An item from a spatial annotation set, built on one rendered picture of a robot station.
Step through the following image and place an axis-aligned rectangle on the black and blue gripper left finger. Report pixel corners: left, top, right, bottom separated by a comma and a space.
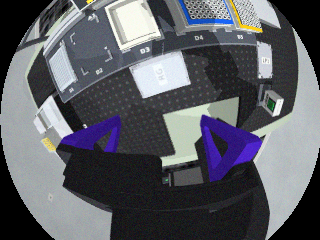
60, 115, 121, 153

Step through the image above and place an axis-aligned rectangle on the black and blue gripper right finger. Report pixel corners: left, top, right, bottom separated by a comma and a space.
200, 114, 262, 182

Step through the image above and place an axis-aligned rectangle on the white ready panel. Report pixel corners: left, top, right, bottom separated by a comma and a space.
255, 84, 284, 116

